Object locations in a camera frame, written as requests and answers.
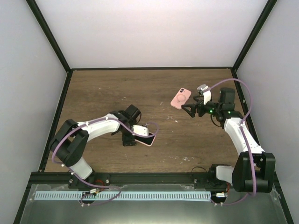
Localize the black enclosure frame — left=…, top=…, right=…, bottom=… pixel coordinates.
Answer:
left=13, top=0, right=295, bottom=224

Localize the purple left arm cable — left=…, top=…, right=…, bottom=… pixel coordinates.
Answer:
left=51, top=118, right=159, bottom=207

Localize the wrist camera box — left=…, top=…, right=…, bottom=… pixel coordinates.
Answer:
left=132, top=125, right=149, bottom=136
left=197, top=84, right=211, bottom=105

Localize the plain pink phone case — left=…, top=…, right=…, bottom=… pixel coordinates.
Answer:
left=135, top=132, right=157, bottom=147

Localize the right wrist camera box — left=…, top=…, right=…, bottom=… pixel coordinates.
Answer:
left=197, top=84, right=211, bottom=105

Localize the pink ring-stand phone case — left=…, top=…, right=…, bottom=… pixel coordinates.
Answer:
left=170, top=88, right=192, bottom=110

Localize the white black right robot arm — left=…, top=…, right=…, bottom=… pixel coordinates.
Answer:
left=182, top=84, right=276, bottom=193

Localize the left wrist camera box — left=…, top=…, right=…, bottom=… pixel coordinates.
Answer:
left=132, top=125, right=149, bottom=136

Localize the light blue slotted strip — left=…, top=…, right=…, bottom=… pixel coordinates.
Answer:
left=34, top=191, right=211, bottom=202

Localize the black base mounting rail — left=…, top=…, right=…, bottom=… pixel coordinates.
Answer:
left=28, top=172, right=228, bottom=191

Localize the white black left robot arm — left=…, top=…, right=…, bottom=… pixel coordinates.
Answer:
left=49, top=105, right=149, bottom=189

